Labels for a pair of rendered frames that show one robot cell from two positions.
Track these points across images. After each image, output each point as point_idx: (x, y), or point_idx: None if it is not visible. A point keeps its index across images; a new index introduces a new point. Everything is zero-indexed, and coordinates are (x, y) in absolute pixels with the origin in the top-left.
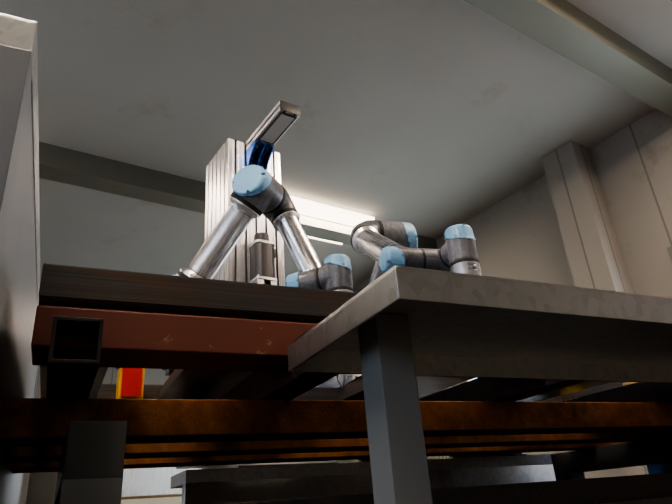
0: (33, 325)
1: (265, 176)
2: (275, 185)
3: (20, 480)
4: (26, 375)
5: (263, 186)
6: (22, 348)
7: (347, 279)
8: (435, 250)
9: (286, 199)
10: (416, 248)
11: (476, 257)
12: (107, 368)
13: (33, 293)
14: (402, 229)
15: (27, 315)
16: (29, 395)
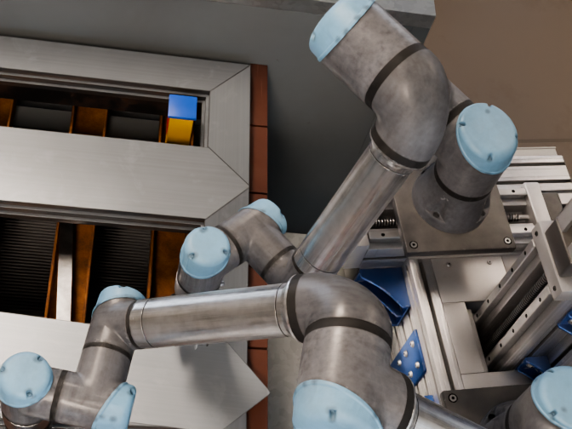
0: (186, 14)
1: (311, 42)
2: (340, 70)
3: (354, 111)
4: (191, 46)
5: (314, 54)
6: (87, 36)
7: (179, 271)
8: (80, 368)
9: (375, 110)
10: (93, 335)
11: (0, 406)
12: (68, 91)
13: (117, 1)
14: (298, 382)
15: (85, 18)
16: (297, 56)
